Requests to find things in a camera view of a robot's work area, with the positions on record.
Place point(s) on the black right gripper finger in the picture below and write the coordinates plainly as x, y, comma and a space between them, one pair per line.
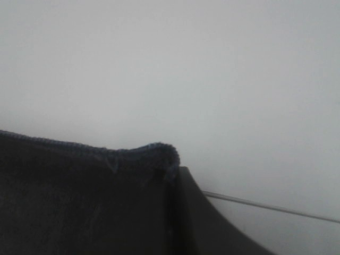
199, 228

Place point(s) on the dark navy towel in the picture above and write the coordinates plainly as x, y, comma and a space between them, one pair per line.
70, 198

